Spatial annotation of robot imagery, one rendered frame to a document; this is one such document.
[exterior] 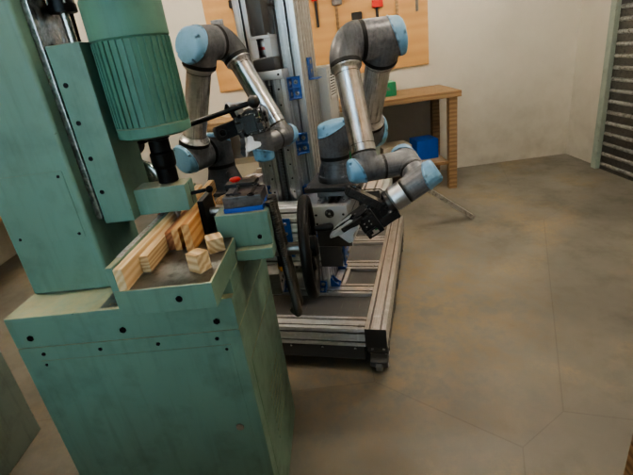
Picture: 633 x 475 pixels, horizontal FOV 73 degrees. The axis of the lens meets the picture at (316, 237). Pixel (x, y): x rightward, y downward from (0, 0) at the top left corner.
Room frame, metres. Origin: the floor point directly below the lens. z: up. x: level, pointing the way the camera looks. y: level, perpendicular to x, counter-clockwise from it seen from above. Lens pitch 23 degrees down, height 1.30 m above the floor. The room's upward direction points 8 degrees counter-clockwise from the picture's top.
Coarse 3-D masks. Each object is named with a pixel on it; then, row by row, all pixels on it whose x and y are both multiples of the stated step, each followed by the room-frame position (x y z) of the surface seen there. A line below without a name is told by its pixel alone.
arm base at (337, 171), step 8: (320, 160) 1.68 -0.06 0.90; (328, 160) 1.64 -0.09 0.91; (336, 160) 1.63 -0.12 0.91; (344, 160) 1.64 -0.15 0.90; (320, 168) 1.67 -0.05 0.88; (328, 168) 1.64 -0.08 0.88; (336, 168) 1.63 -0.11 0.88; (344, 168) 1.64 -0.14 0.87; (320, 176) 1.66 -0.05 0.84; (328, 176) 1.63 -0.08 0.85; (336, 176) 1.62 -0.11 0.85; (344, 176) 1.62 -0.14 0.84; (328, 184) 1.63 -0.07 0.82; (336, 184) 1.61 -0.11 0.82
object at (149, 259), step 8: (208, 184) 1.41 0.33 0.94; (168, 224) 1.06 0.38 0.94; (160, 240) 0.95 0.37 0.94; (152, 248) 0.91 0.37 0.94; (160, 248) 0.94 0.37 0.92; (168, 248) 0.98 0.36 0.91; (144, 256) 0.87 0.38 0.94; (152, 256) 0.89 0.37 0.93; (160, 256) 0.93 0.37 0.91; (144, 264) 0.87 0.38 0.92; (152, 264) 0.88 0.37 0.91
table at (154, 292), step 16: (224, 240) 0.99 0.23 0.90; (176, 256) 0.93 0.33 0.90; (224, 256) 0.90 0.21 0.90; (240, 256) 0.99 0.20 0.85; (256, 256) 0.98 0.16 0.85; (272, 256) 0.98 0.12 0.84; (144, 272) 0.87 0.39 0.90; (160, 272) 0.86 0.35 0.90; (176, 272) 0.85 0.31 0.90; (192, 272) 0.84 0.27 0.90; (208, 272) 0.83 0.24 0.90; (224, 272) 0.87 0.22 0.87; (144, 288) 0.79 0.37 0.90; (160, 288) 0.79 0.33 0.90; (176, 288) 0.79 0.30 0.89; (192, 288) 0.78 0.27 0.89; (208, 288) 0.78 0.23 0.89; (224, 288) 0.85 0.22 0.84; (128, 304) 0.79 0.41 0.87; (144, 304) 0.79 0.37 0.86; (160, 304) 0.79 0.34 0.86; (176, 304) 0.79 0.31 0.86; (192, 304) 0.78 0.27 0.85; (208, 304) 0.78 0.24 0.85
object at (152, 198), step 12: (180, 180) 1.12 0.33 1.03; (144, 192) 1.09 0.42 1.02; (156, 192) 1.08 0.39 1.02; (168, 192) 1.08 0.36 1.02; (180, 192) 1.08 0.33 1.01; (144, 204) 1.09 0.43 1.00; (156, 204) 1.08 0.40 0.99; (168, 204) 1.08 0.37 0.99; (180, 204) 1.08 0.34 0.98; (192, 204) 1.10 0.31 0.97
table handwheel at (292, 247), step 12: (300, 204) 1.05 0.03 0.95; (300, 216) 1.01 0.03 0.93; (312, 216) 1.20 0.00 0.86; (300, 228) 0.98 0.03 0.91; (312, 228) 1.20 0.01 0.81; (300, 240) 0.96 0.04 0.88; (312, 240) 1.07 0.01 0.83; (276, 252) 1.08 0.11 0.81; (288, 252) 1.07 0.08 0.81; (300, 252) 0.95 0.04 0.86; (312, 252) 1.05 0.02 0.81; (300, 264) 0.96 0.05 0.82; (312, 264) 0.96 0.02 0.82; (312, 276) 0.95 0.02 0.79; (312, 288) 0.96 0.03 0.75
